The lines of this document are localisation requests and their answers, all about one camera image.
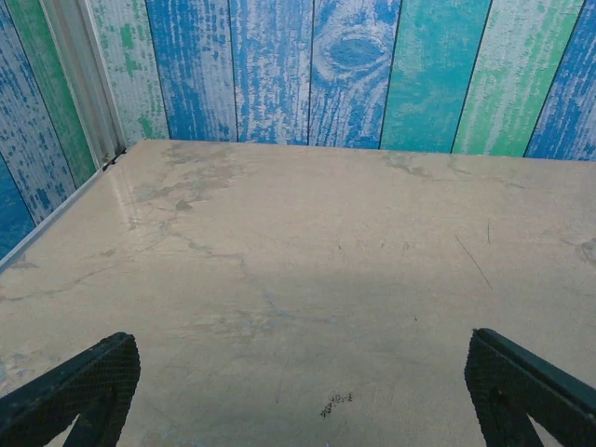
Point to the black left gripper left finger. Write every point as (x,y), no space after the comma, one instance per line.
(107,372)

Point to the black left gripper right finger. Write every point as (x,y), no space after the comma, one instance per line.
(498,382)

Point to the aluminium table side rail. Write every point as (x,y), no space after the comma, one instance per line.
(46,223)

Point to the aluminium corner post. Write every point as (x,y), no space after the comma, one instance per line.
(84,79)

